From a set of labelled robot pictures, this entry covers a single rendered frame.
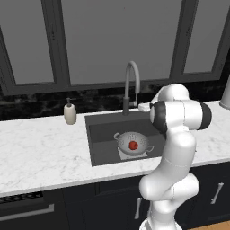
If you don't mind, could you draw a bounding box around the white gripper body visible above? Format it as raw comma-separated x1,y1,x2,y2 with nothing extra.
137,102,154,113

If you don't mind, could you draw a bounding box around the grey gooseneck sink faucet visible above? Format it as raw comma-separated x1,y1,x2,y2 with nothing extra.
121,60,142,117

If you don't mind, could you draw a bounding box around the red apple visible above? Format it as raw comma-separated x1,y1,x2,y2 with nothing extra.
128,140,139,151

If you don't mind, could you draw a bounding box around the grey metal colander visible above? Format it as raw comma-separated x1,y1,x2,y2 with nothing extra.
112,130,155,160

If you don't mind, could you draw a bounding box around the dark grey sink basin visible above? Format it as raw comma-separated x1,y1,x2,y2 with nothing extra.
84,110,167,168

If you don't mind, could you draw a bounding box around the beige soap dispenser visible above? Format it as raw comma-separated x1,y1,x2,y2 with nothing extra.
63,97,78,126

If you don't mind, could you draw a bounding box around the grey rounded container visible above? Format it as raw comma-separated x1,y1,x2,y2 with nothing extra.
218,80,230,111

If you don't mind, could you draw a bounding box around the dark navy cupboard door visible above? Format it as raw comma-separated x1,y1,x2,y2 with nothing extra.
184,161,230,230
80,178,151,230

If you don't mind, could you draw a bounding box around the dark framed window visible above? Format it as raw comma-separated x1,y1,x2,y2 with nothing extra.
0,0,230,97

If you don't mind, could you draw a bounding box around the black dishwasher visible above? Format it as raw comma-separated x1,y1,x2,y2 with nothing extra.
0,190,65,230

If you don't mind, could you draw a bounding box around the silver cupboard door handle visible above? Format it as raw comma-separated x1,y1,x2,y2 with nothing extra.
209,181,225,206
134,196,143,221

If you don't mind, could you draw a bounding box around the silver dishwasher handle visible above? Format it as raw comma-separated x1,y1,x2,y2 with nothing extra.
0,203,56,223

